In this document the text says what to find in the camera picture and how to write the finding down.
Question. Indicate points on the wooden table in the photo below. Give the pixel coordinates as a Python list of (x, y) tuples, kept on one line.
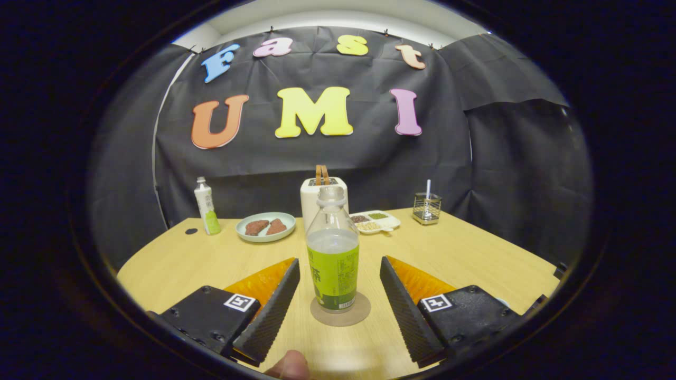
[(449, 253)]

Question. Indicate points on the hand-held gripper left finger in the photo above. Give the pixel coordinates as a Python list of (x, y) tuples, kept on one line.
[(269, 316)]

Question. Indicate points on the brown bread piece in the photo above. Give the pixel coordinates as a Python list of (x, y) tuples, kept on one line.
[(277, 227), (256, 227)]

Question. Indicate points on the round brown coaster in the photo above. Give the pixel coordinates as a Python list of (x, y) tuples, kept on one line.
[(359, 314)]

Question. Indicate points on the pale green plate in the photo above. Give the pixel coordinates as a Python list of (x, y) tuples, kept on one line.
[(248, 235)]

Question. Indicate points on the white straw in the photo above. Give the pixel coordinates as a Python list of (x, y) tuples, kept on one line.
[(428, 187)]

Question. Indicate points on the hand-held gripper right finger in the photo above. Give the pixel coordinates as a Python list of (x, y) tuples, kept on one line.
[(412, 316)]

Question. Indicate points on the white capped drink bottle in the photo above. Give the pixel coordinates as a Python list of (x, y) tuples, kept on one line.
[(207, 211)]

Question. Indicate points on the white toaster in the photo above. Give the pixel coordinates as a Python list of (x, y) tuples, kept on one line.
[(309, 203)]

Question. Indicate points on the brown toast slices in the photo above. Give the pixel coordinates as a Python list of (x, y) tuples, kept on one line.
[(322, 174)]

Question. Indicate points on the green label juice bottle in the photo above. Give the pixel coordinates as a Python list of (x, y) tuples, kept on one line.
[(334, 269)]

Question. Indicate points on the white divided snack tray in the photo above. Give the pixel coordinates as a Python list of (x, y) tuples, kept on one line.
[(383, 221)]

